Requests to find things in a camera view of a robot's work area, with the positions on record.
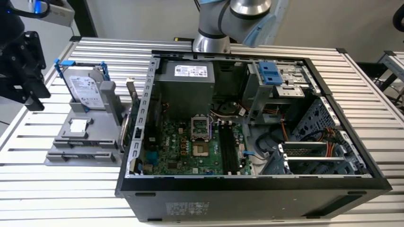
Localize silver CPU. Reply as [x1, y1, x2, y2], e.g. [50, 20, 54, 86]
[69, 119, 87, 132]

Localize red yellow black wire bundle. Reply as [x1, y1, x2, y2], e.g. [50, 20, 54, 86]
[323, 127, 341, 158]

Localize graphics card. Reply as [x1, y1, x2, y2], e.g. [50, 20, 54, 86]
[118, 77, 142, 152]

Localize orange yellow power wires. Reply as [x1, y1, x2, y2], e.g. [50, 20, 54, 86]
[263, 105, 287, 142]

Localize grey power supply unit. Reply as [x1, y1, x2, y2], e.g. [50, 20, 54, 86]
[153, 60, 215, 119]

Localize yellow black white wire bundle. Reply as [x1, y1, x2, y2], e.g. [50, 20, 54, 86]
[210, 101, 249, 119]

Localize black vertical post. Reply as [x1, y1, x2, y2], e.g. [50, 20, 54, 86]
[63, 0, 98, 38]

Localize metal socket cover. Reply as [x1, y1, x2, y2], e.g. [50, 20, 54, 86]
[189, 115, 211, 140]

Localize black PC case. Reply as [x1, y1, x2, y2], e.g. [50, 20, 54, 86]
[113, 49, 393, 223]

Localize blue expansion slot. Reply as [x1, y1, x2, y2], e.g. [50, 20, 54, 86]
[145, 152, 158, 166]

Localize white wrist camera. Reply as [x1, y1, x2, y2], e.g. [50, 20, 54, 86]
[29, 0, 75, 28]

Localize hard disk in blue carrier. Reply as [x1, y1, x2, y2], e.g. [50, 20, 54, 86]
[53, 58, 110, 112]

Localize grey parts rack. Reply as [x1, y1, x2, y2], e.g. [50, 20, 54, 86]
[42, 80, 133, 166]

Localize silver disk bay cage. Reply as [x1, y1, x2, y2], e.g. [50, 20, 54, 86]
[261, 140, 358, 176]

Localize black hose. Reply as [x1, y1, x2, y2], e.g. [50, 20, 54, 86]
[391, 4, 404, 31]

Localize green motherboard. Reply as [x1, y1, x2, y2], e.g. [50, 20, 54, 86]
[142, 117, 253, 176]

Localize blue drive latch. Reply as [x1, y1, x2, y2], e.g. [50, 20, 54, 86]
[257, 61, 281, 86]

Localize grey metal drive cage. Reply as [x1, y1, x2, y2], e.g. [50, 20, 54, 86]
[245, 60, 317, 124]

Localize CPU socket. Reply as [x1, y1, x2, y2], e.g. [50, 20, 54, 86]
[190, 140, 211, 157]

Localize aluminium frame side table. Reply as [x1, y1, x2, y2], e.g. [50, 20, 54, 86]
[373, 50, 404, 109]

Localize black RAM slot bank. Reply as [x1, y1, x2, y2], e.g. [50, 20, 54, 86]
[218, 120, 241, 175]

